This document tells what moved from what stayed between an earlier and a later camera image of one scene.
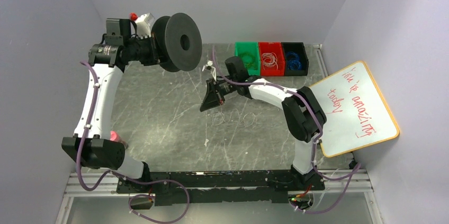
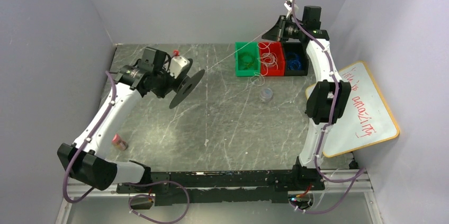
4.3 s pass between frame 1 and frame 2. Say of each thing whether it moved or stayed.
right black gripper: moved
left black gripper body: moved
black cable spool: moved
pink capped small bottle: stayed
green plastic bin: stayed
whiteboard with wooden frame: stayed
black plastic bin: stayed
